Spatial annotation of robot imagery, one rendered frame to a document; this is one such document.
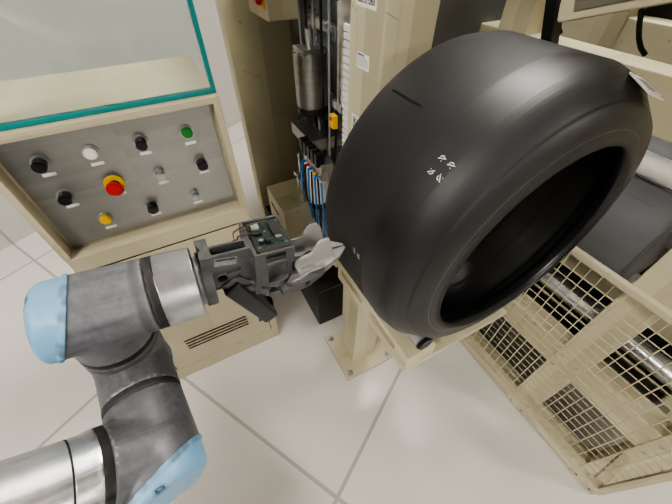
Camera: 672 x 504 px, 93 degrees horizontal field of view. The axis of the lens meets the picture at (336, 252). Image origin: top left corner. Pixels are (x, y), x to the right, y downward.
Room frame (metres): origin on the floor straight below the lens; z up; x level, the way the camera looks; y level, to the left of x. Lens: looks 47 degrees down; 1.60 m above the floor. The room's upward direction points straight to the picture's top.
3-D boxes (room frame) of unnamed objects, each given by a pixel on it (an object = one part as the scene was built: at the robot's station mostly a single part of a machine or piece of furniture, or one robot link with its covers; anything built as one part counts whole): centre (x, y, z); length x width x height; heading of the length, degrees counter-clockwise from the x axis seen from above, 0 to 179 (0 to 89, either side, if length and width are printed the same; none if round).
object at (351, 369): (0.79, -0.12, 0.01); 0.27 x 0.27 x 0.02; 28
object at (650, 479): (0.53, -0.65, 0.65); 0.90 x 0.02 x 0.70; 28
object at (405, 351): (0.51, -0.13, 0.84); 0.36 x 0.09 x 0.06; 28
